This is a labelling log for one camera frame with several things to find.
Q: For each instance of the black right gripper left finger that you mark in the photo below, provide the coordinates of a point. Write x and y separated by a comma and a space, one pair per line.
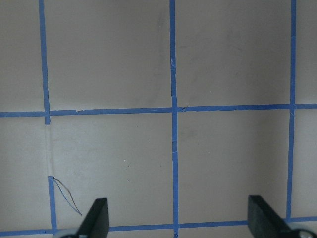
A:
96, 222

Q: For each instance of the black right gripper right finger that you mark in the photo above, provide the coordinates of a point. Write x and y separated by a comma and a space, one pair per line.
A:
264, 222

